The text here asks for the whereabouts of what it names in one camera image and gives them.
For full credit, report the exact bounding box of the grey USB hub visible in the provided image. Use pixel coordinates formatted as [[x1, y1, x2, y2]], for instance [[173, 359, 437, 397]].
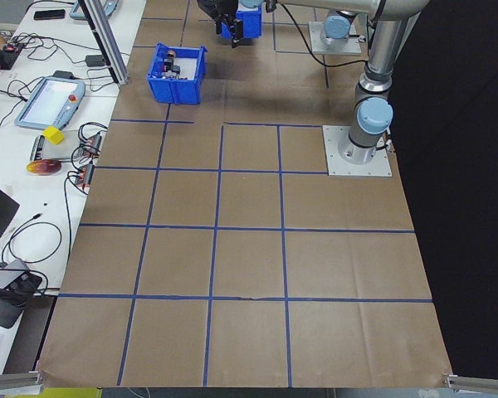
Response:
[[73, 132, 105, 163], [71, 163, 95, 192]]

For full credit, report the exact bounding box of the silver flat tablet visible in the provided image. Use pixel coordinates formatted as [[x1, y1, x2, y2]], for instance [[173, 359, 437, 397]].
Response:
[[30, 134, 75, 162]]

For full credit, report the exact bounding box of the light blue teach pendant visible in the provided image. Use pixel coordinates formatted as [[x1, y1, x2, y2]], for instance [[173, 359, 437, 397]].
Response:
[[69, 0, 124, 21]]

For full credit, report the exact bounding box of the black frame cover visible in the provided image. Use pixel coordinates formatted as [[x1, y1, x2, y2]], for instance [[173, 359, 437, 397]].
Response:
[[388, 0, 498, 381]]

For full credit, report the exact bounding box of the aluminium frame bar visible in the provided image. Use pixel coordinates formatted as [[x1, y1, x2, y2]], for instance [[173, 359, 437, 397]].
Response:
[[441, 372, 498, 394], [0, 370, 47, 394]]

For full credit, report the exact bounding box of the blue capacitor parts bin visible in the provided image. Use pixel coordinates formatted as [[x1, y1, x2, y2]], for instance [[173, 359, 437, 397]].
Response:
[[235, 7, 263, 41]]

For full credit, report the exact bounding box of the grey teach pendant with screen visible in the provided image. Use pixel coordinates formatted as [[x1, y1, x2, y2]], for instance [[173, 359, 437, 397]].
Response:
[[14, 76, 87, 130]]

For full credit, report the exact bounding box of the grey box device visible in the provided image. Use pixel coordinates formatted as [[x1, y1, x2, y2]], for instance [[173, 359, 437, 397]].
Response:
[[0, 259, 31, 294]]

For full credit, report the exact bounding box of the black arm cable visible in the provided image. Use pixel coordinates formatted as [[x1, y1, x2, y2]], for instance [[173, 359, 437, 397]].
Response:
[[276, 2, 370, 67]]

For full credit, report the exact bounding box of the black electronics board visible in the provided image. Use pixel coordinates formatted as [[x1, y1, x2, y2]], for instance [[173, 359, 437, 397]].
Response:
[[0, 41, 25, 70]]

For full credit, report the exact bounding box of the black smartphone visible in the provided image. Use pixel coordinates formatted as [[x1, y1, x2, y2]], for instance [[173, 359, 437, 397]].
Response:
[[33, 8, 66, 22]]

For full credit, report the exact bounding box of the black device with cables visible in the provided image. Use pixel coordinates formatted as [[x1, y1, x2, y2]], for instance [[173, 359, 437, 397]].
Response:
[[0, 271, 43, 308]]

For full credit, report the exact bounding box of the blue button parts bin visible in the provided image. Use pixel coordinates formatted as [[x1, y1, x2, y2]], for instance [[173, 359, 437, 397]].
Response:
[[146, 41, 209, 105]]

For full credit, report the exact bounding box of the yellow cube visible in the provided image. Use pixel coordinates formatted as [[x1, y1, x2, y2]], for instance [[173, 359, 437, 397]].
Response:
[[41, 125, 65, 146]]

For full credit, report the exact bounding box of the red apple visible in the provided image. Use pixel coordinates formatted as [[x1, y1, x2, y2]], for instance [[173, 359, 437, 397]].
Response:
[[26, 160, 62, 177]]

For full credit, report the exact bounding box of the aluminium extrusion post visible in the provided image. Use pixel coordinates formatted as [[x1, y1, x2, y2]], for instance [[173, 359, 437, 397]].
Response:
[[77, 0, 130, 87]]

